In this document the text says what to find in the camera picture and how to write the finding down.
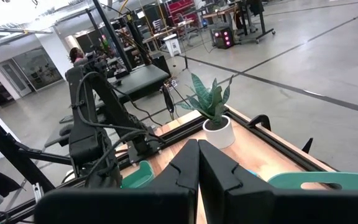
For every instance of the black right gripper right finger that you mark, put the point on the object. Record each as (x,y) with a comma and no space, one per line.
(228,199)

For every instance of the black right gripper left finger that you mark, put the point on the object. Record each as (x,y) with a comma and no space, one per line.
(166,199)

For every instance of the small green plastic tray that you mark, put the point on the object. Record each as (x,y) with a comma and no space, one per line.
(138,179)

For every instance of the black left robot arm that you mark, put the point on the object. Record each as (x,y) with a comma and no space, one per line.
(82,143)

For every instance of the snake plant in white pot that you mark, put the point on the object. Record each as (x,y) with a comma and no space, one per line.
(219,135)

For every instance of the black arched clamp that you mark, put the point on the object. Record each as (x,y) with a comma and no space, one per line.
(259,119)

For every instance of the black workstation desk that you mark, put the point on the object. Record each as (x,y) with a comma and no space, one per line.
(141,79)

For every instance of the person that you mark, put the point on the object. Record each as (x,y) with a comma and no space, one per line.
(76,56)

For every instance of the large green plastic basket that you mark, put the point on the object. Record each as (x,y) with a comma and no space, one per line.
(353,179)

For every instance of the glass framed window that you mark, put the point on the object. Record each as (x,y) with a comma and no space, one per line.
(37,68)

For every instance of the white step stool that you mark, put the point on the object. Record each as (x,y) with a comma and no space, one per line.
(172,46)

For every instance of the black computer tower with lights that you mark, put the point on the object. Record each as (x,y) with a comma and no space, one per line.
(221,39)

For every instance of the black standing desk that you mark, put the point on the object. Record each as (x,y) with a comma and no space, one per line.
(261,18)

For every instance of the red storage shelf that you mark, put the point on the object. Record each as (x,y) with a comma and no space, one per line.
(182,7)

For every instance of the black bar bracket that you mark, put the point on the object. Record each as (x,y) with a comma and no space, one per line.
(307,147)

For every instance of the black rig post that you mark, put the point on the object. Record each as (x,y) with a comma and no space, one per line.
(11,146)
(112,35)

